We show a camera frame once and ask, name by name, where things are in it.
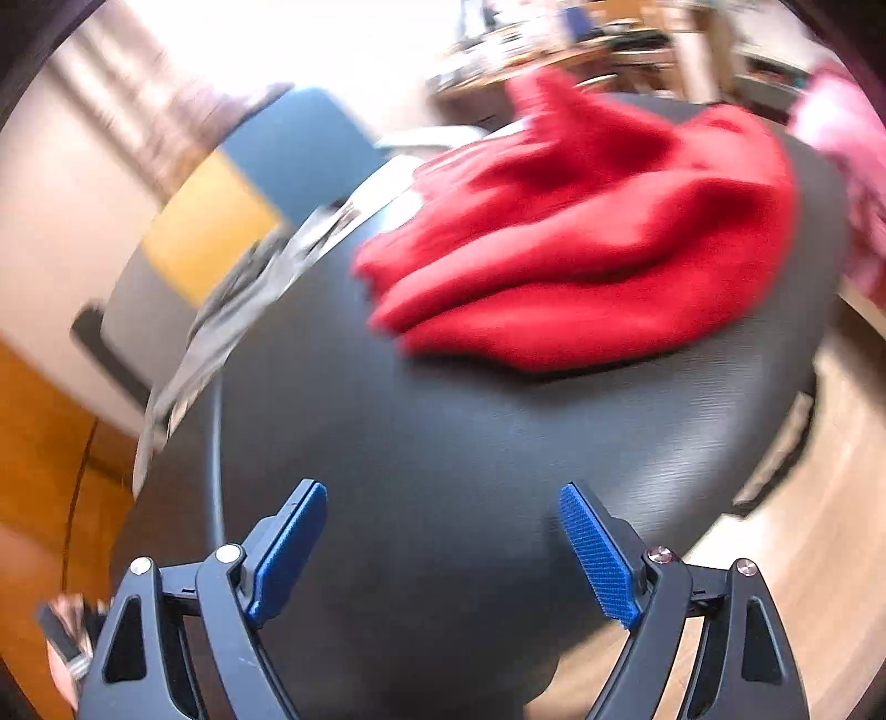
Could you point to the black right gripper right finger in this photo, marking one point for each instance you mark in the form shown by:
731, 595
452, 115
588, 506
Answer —
744, 665

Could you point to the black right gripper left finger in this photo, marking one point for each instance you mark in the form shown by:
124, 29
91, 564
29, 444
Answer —
142, 666

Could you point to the red knit sweater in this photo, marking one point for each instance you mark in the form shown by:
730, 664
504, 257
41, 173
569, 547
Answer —
596, 233

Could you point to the grey clothes on sofa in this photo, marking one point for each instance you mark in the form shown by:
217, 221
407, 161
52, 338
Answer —
259, 278

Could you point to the grey yellow blue sofa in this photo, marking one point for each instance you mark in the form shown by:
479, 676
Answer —
294, 155

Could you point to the pink fringed blanket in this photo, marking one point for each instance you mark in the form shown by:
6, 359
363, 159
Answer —
835, 117

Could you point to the wooden desk with clutter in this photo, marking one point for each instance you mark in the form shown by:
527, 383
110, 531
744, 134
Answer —
677, 50

